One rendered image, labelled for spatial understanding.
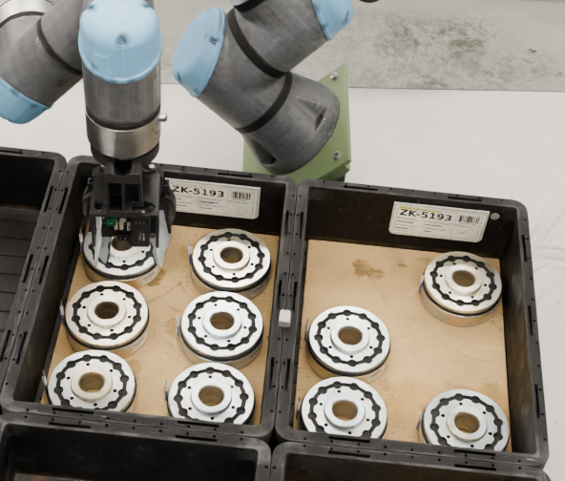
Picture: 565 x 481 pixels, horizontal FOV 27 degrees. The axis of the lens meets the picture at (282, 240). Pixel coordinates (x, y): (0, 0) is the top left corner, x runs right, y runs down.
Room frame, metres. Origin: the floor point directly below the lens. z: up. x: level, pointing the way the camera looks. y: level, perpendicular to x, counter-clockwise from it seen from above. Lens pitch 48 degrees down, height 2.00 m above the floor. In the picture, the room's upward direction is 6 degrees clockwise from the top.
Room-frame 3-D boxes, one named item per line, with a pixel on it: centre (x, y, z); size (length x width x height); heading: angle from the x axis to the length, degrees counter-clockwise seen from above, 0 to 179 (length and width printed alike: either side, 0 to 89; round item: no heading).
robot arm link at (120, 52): (0.86, 0.17, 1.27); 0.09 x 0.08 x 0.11; 12
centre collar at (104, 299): (0.87, 0.21, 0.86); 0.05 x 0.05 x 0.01
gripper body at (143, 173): (0.85, 0.17, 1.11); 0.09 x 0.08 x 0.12; 7
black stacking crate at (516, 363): (0.87, -0.16, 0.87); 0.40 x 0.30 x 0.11; 0
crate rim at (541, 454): (0.87, -0.16, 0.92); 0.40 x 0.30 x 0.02; 0
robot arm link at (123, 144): (0.86, 0.17, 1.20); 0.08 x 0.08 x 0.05
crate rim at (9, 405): (0.87, 0.14, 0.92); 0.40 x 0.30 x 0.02; 0
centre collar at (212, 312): (0.87, 0.06, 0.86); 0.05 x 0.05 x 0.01
